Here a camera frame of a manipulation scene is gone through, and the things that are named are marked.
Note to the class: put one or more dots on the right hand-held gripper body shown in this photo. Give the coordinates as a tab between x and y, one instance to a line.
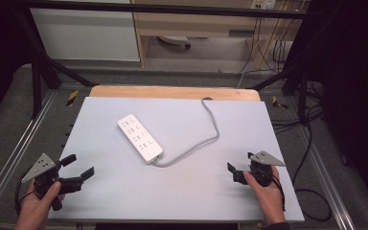
262	169

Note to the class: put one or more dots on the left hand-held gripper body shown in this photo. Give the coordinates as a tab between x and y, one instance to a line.
41	167

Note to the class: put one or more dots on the person's right hand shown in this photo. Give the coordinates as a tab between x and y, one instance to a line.
268	199

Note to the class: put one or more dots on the person's left hand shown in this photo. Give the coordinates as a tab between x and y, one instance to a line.
35	211

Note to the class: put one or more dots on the light grey table board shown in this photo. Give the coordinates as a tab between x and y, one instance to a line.
185	188

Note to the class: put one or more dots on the white power strip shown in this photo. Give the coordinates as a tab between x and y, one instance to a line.
140	138

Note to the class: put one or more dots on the wooden table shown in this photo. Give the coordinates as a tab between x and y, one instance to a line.
172	92

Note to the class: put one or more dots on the white cabinet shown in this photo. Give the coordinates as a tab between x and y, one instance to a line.
86	35

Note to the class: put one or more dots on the office chair base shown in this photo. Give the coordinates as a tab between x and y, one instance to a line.
175	40

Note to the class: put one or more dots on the wooden desk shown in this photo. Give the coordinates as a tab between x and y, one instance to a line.
185	24

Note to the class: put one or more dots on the aluminium floor rail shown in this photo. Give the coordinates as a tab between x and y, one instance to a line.
329	182
16	153

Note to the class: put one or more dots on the white wall socket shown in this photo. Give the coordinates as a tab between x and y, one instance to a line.
263	4

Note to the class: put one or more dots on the black metal frame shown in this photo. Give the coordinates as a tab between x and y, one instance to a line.
172	11

